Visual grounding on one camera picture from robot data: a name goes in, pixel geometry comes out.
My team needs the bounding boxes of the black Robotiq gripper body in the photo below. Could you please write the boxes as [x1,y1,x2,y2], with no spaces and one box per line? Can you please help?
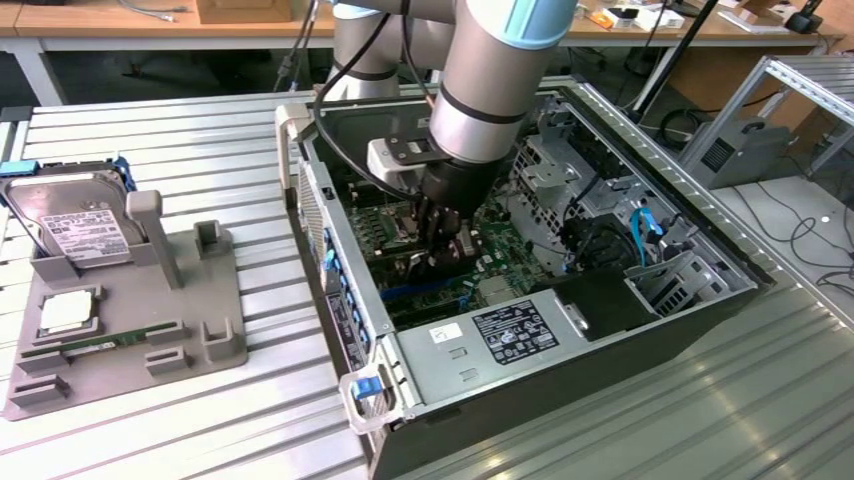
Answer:
[407,157,501,274]

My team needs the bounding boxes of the graphics card with metal bracket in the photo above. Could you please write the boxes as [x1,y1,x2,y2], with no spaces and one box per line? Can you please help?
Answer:
[381,227,486,301]

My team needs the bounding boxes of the CPU socket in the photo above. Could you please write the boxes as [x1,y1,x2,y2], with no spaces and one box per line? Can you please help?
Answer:
[391,202,423,244]

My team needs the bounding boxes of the green motherboard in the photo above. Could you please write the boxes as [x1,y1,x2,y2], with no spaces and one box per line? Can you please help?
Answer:
[339,169,557,331]

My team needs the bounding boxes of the silver metal drive cage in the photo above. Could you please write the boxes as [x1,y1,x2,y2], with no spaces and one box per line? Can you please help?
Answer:
[510,133,637,242]

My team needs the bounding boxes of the silver chipset heatsink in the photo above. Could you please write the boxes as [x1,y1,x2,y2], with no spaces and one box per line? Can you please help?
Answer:
[477,277,517,304]

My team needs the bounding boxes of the blue expansion slot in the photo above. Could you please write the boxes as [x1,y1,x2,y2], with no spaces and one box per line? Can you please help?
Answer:
[378,282,429,302]

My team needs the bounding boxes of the silver power supply unit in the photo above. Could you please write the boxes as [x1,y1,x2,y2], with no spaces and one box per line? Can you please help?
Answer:
[393,287,593,407]

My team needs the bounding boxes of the wooden desk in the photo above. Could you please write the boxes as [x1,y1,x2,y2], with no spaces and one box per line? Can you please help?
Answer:
[0,0,846,51]

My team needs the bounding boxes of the silver disk bay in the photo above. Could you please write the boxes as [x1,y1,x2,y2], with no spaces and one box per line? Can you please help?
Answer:
[626,249,737,319]

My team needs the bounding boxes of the black slanted pole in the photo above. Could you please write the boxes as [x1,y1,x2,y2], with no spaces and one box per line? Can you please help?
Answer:
[630,0,722,114]

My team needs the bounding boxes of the grey box with vent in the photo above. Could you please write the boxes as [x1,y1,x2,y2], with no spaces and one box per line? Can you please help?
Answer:
[697,119,793,190]

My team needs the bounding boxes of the white small box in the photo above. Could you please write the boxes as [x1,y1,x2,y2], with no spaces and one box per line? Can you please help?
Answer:
[633,6,688,30]

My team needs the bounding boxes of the black open PC case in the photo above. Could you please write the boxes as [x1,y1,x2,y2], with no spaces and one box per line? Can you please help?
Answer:
[275,74,780,480]

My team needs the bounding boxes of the brown cardboard box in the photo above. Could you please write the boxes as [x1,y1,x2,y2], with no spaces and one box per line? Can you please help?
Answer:
[197,0,297,25]

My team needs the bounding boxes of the blue plastic disk caddy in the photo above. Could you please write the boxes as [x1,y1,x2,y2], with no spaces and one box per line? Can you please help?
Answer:
[0,155,139,211]

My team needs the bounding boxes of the grey plastic parts rack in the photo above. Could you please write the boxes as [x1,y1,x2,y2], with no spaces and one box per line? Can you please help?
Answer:
[0,189,251,422]

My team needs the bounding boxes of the silver hard disk drive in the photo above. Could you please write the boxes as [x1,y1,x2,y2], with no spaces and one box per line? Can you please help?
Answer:
[0,169,149,271]

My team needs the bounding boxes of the black desk device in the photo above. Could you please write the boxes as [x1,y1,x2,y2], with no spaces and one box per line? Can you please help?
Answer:
[784,0,826,35]

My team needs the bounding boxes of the green loose RAM stick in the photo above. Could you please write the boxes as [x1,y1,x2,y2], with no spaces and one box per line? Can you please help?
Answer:
[20,320,177,359]

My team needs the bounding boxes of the silver CPU chip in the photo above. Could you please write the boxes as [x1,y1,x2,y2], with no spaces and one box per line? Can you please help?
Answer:
[38,293,94,332]

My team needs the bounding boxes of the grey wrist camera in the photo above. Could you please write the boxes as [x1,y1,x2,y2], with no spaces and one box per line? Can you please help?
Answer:
[365,136,447,185]

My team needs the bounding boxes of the blue SATA wire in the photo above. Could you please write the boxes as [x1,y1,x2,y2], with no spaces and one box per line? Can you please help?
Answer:
[628,207,666,269]

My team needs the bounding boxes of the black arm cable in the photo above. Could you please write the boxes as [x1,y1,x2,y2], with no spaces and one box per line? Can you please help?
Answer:
[275,0,437,202]

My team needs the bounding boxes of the coiled black floor cable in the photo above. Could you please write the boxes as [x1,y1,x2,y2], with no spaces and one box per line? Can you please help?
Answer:
[660,107,710,151]

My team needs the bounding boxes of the black table cables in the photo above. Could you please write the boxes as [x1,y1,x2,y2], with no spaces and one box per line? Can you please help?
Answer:
[733,182,854,301]

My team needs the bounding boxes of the aluminium profile frame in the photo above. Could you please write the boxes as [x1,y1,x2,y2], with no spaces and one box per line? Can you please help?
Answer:
[677,54,854,167]

